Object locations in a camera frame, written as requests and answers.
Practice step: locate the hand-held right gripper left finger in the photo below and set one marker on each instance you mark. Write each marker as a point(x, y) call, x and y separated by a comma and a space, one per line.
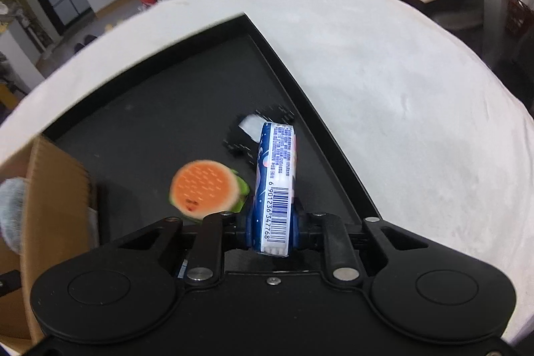
point(246, 229)

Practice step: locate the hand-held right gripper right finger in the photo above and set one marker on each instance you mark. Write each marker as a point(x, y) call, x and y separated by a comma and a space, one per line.
point(298, 231)

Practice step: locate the blue white tissue pack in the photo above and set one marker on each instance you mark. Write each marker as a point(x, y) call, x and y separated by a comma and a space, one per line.
point(277, 189)

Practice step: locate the plush burger toy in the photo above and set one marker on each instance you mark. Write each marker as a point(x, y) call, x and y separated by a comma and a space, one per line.
point(204, 185)

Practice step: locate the black tray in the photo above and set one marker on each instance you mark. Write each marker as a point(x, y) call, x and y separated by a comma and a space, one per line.
point(146, 110)

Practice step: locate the cardboard box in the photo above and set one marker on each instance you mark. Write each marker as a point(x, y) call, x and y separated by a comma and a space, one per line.
point(50, 193)

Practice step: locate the blue fluffy rolled towel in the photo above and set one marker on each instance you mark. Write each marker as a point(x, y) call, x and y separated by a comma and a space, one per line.
point(10, 210)

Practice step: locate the black slipper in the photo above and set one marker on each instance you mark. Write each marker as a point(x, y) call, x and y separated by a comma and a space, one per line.
point(89, 39)
point(79, 46)

